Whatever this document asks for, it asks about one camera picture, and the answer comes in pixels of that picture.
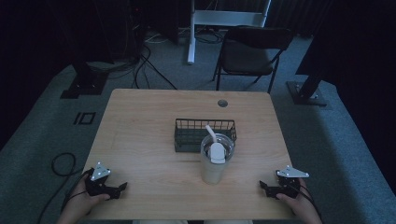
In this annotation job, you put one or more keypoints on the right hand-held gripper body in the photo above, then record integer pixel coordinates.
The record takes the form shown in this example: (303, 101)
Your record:
(290, 183)

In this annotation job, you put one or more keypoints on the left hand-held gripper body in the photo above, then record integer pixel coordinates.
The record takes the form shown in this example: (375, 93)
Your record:
(98, 180)

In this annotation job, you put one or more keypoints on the clear plastic cup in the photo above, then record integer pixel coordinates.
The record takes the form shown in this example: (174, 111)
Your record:
(216, 158)

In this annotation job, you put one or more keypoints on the person's right hand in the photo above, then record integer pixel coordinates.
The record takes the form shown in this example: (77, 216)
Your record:
(300, 205)

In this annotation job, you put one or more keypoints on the person's left hand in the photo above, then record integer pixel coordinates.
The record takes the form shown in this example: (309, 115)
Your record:
(81, 199)

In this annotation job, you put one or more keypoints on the wooden table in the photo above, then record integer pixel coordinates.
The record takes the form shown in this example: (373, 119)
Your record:
(143, 149)

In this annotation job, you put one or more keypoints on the grey table grommet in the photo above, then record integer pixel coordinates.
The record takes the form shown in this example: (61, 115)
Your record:
(222, 103)

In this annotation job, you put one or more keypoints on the black metal stand base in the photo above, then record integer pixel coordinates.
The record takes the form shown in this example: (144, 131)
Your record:
(85, 84)
(306, 90)

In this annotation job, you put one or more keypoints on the black folding chair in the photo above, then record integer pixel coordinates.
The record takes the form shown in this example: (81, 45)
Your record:
(249, 56)

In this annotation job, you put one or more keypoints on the white desk frame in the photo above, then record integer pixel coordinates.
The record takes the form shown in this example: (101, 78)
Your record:
(218, 18)

